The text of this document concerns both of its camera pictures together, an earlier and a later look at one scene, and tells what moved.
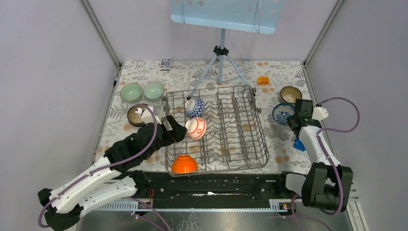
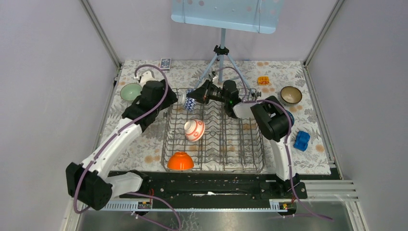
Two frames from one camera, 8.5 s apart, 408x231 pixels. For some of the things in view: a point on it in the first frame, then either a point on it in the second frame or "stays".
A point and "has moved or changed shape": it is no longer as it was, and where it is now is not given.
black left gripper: x=176 y=134 -> x=171 y=97
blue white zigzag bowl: x=194 y=107 has moved or changed shape
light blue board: x=255 y=16 stays
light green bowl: x=132 y=92 stays
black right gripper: x=289 y=120 -> x=200 y=95
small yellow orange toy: x=262 y=80 stays
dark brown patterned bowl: x=289 y=94 stays
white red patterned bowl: x=196 y=127 stays
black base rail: x=149 y=186 stays
